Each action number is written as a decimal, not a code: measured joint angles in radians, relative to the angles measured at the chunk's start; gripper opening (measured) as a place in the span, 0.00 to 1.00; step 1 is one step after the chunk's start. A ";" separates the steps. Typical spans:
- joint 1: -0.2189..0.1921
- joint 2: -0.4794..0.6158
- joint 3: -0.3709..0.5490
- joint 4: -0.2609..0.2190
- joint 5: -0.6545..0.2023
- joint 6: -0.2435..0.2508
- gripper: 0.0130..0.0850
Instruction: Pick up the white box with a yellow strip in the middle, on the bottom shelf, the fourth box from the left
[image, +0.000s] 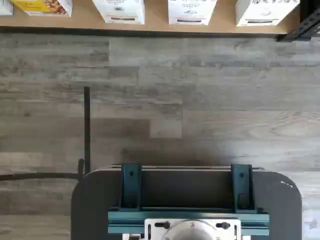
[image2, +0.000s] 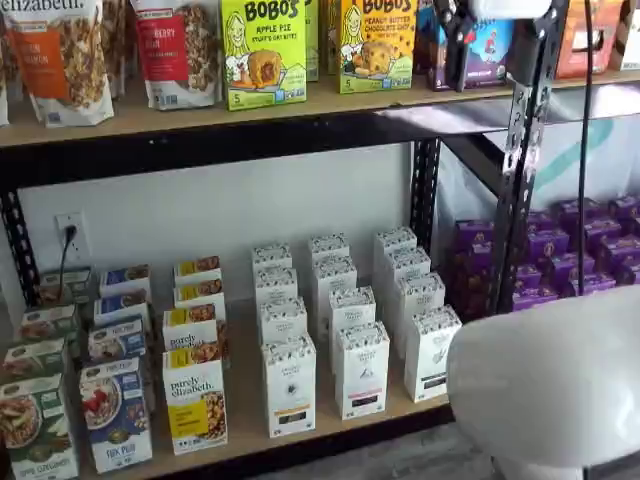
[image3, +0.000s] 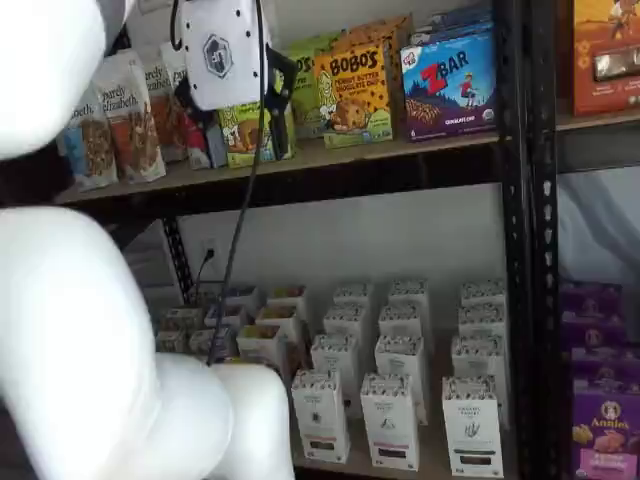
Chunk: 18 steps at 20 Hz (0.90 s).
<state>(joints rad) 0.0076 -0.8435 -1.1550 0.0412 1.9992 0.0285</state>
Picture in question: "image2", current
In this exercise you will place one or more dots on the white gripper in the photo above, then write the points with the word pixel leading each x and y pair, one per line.
pixel 510 6

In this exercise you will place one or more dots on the white botanical illustrated book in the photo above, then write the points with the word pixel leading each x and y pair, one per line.
pixel 289 385

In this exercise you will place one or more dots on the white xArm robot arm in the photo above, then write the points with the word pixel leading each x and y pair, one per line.
pixel 540 380

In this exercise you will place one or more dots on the blue Z Bar box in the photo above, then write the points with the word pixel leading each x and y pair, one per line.
pixel 487 45

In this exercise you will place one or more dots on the orange snack box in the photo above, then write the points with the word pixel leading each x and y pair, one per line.
pixel 575 40

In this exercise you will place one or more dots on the yellow Bobo's peanut butter box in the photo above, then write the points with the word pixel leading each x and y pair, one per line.
pixel 377 47

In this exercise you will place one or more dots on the black metal wood shelf rack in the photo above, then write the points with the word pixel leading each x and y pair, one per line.
pixel 200 145
pixel 610 84

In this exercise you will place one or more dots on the white brown snack box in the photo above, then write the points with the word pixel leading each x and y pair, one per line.
pixel 631 35

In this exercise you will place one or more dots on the purple Annie's snack box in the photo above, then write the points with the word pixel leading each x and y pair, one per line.
pixel 625 207
pixel 605 234
pixel 532 276
pixel 572 210
pixel 599 284
pixel 475 270
pixel 567 265
pixel 474 235
pixel 544 221
pixel 547 247
pixel 535 299
pixel 622 252

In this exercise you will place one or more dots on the green Bobo's apple pie box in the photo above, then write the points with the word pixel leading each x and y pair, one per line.
pixel 312 40
pixel 265 55

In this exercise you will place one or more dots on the white box dark strip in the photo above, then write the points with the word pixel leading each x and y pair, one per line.
pixel 420 292
pixel 395 240
pixel 431 355
pixel 407 262

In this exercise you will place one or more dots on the blue oatmeal box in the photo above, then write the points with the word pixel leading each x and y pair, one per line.
pixel 117 415
pixel 120 305
pixel 124 280
pixel 116 337

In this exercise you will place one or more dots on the green oatmeal box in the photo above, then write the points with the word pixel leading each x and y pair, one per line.
pixel 32 360
pixel 37 430
pixel 47 325
pixel 65 285

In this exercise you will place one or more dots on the red label granola bag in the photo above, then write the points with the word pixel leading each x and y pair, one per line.
pixel 175 55

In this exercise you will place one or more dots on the white granola bag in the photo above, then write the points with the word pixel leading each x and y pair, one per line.
pixel 114 45

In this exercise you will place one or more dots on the orange label granola bag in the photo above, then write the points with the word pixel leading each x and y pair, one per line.
pixel 60 65

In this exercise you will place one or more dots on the white wall outlet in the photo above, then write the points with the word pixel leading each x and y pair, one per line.
pixel 70 220

